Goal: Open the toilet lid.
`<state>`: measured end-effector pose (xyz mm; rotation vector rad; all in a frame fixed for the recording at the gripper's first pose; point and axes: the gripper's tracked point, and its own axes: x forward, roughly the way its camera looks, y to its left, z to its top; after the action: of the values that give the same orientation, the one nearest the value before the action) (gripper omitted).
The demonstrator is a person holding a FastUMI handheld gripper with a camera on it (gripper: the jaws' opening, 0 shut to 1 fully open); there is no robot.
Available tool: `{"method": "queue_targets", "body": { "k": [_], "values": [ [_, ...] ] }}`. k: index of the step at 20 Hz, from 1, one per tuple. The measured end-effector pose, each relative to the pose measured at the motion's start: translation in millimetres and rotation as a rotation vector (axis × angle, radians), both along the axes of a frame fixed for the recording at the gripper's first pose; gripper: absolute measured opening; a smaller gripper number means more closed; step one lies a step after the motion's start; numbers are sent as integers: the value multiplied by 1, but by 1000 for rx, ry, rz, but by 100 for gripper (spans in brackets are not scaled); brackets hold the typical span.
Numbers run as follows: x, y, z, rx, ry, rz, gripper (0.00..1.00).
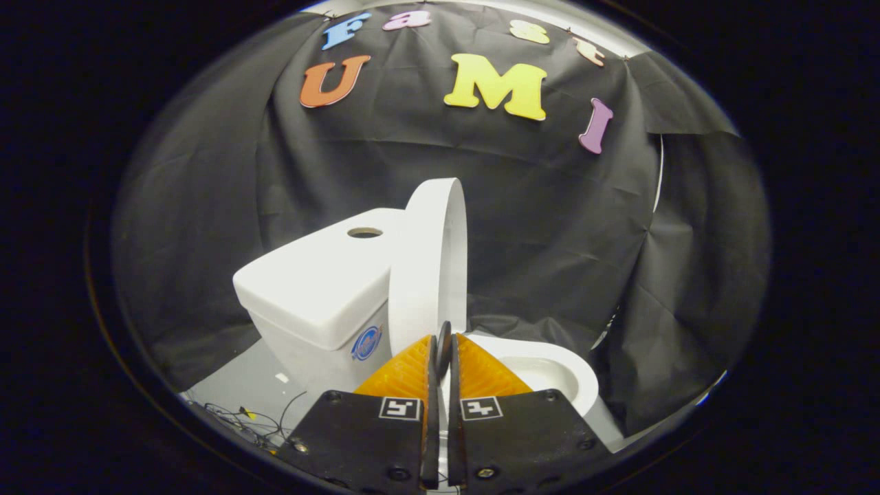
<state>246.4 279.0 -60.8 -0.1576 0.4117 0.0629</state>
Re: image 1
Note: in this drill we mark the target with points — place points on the black backdrop cloth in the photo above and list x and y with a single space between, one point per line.
550 227

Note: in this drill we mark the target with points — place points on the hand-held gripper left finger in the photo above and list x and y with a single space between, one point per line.
357 440

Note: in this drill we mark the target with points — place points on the small yellow tag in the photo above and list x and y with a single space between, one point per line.
247 413

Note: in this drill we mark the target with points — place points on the white toilet lid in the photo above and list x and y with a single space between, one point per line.
426 275

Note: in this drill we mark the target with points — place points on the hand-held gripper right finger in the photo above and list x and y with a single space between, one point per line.
522 440

